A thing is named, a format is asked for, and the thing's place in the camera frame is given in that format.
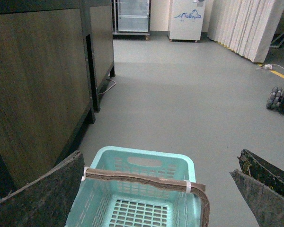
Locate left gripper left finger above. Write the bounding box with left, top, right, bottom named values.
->
left=0, top=151, right=84, bottom=227

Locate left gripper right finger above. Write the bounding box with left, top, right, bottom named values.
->
left=230, top=149, right=284, bottom=227

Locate light blue plastic basket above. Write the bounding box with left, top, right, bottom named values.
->
left=65, top=146, right=201, bottom=227

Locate brown basket handle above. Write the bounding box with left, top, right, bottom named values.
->
left=82, top=167, right=210, bottom=227

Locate white power strip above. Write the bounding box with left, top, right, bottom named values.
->
left=256, top=64, right=274, bottom=70

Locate dark wooden display cabinet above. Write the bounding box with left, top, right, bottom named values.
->
left=0, top=0, right=115, bottom=199

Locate white folding curtain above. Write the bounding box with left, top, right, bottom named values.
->
left=207, top=0, right=284, bottom=63

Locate white freezer with blue drawing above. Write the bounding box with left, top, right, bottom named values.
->
left=168, top=0, right=206, bottom=42

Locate glass door refrigerator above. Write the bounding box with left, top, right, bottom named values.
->
left=111, top=0, right=151, bottom=41

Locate white cable under cabinet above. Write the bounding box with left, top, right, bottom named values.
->
left=98, top=79, right=116, bottom=96

